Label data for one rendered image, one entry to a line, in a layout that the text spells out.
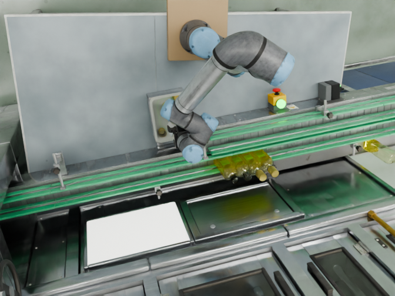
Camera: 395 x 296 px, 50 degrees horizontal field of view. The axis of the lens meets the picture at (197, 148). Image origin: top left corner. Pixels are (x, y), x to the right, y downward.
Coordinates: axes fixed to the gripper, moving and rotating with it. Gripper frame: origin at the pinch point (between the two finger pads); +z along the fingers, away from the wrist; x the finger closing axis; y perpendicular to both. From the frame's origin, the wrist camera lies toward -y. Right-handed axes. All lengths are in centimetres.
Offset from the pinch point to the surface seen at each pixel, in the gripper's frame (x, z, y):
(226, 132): 22.3, -4.0, 8.3
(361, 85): 110, 23, 7
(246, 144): 30.8, -6.5, 15.3
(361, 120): 91, -6, 15
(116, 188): -31.6, -2.9, 25.8
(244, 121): 32.6, 0.4, 6.2
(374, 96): 102, 0, 6
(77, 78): -39.2, 13.1, -23.1
